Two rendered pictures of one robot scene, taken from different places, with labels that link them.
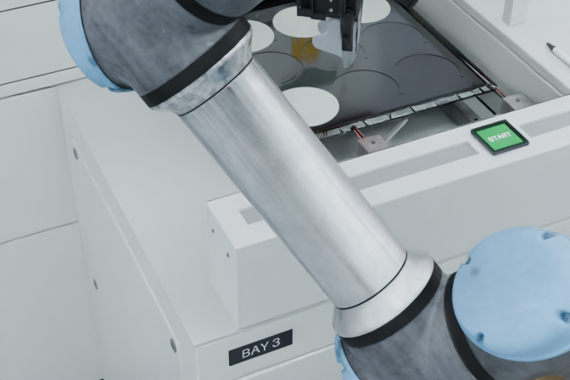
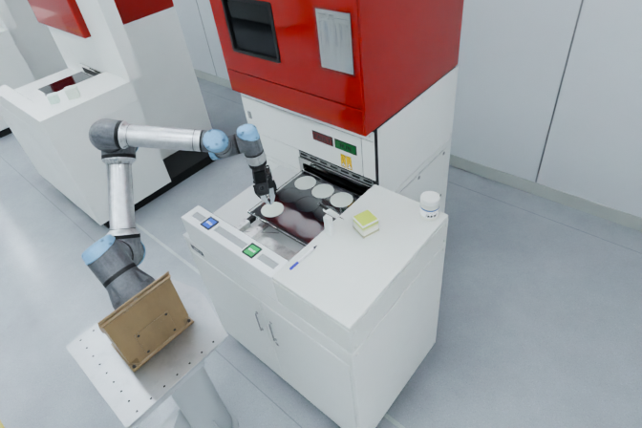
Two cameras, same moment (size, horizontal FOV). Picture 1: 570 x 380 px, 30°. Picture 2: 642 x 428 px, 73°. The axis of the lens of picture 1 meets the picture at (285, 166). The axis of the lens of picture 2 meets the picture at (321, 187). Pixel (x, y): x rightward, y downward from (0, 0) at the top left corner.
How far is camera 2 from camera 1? 1.82 m
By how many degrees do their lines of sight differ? 54
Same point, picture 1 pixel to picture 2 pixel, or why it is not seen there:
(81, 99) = (276, 172)
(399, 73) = (304, 222)
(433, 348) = not seen: hidden behind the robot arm
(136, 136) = not seen: hidden behind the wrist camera
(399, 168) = (228, 234)
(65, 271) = not seen: hidden behind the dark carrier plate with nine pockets
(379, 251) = (113, 222)
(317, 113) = (269, 213)
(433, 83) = (302, 231)
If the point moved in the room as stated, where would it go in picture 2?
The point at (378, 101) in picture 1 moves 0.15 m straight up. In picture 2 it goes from (284, 223) to (278, 196)
